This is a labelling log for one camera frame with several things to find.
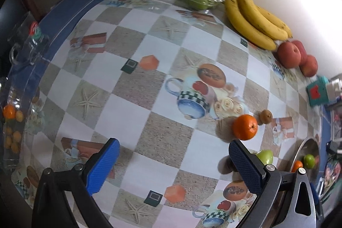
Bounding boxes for large green mango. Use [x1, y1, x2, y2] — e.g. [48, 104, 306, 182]
[255, 149, 274, 166]

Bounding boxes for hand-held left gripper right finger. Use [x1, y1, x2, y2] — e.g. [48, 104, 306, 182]
[228, 139, 325, 228]

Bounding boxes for red apple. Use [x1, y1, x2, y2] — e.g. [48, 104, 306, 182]
[276, 42, 301, 69]
[301, 55, 319, 77]
[291, 40, 308, 65]

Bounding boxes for colourful snack packets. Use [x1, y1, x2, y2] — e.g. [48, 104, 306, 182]
[319, 157, 342, 199]

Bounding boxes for teal toy box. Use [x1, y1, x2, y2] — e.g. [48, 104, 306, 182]
[306, 76, 330, 107]

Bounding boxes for blue cloth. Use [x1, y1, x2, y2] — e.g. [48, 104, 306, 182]
[7, 0, 137, 111]

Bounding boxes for checkered printed tablecloth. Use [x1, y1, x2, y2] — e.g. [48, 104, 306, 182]
[5, 0, 325, 228]

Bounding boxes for small green mango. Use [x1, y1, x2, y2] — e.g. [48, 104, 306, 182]
[304, 154, 316, 169]

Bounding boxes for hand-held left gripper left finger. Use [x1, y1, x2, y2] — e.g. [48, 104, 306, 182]
[31, 138, 121, 228]

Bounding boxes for green plum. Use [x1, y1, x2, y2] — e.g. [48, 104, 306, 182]
[184, 0, 217, 10]

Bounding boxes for dark avocado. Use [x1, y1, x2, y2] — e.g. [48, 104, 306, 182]
[218, 156, 237, 174]

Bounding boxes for brown kiwi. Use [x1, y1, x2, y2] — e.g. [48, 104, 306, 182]
[260, 110, 273, 125]

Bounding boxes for yellow banana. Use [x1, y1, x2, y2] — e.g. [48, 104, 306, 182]
[236, 0, 289, 41]
[224, 0, 277, 51]
[256, 5, 293, 38]

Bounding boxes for orange with split peel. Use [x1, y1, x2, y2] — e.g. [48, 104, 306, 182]
[291, 160, 304, 173]

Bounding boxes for tiny orange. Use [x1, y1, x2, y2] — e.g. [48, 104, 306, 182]
[3, 105, 16, 119]

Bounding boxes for pink plastic bag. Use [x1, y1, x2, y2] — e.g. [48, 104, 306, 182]
[333, 113, 342, 138]

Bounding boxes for round orange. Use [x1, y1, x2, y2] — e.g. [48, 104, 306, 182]
[232, 114, 258, 141]

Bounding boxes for white switch socket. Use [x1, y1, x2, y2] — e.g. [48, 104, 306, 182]
[327, 78, 342, 104]

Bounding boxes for clear plastic container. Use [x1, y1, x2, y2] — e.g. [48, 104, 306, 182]
[0, 78, 35, 172]

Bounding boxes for clear glass jar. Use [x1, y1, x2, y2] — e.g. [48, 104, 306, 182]
[9, 20, 50, 67]

